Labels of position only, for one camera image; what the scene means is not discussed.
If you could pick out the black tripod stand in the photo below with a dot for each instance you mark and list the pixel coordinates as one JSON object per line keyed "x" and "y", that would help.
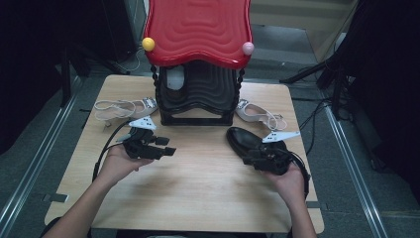
{"x": 336, "y": 86}

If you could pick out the person's left hand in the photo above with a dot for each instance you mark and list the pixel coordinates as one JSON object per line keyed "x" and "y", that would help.
{"x": 115, "y": 165}

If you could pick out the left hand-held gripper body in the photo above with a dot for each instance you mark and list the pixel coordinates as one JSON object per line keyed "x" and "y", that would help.
{"x": 142, "y": 150}

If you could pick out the person's right hand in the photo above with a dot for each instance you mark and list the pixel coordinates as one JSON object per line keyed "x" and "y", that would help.
{"x": 292, "y": 185}

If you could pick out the dark curtain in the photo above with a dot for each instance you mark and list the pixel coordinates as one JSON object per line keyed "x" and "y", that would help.
{"x": 389, "y": 66}
{"x": 33, "y": 49}

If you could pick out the red and black shoe rack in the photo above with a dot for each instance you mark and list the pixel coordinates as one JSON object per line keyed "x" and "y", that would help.
{"x": 198, "y": 29}

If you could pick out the black metal stand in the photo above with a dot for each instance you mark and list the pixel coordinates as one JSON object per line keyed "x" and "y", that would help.
{"x": 66, "y": 79}

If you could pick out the grey tape strip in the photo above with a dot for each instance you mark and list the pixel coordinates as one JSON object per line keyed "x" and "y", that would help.
{"x": 54, "y": 197}

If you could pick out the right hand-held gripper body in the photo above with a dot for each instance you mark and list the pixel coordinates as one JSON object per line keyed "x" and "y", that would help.
{"x": 275, "y": 160}

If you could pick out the metal floor rail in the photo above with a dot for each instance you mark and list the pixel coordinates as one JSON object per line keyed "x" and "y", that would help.
{"x": 33, "y": 165}
{"x": 356, "y": 172}

